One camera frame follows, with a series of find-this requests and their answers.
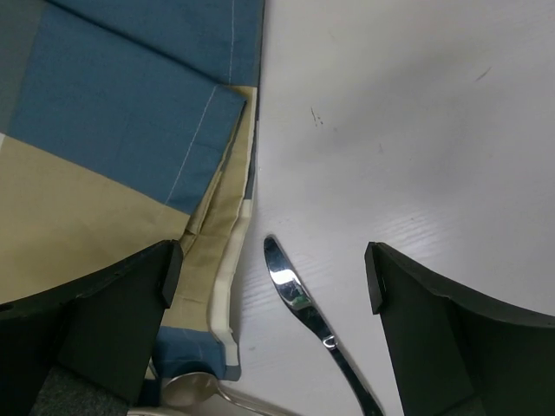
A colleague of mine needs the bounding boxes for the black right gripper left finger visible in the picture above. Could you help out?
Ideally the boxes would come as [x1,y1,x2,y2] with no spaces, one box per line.
[1,240,183,415]

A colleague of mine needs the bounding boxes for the silver spoon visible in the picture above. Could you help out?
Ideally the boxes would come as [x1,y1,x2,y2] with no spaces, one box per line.
[129,371,300,416]

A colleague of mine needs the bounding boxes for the silver table knife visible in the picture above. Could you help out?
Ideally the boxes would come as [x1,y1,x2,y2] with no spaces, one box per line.
[263,235,383,415]

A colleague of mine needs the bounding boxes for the blue beige checked placemat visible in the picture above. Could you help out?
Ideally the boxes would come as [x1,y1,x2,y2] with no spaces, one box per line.
[1,1,264,380]

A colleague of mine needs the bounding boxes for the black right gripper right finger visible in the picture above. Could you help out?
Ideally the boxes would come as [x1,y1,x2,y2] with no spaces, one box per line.
[365,242,554,415]

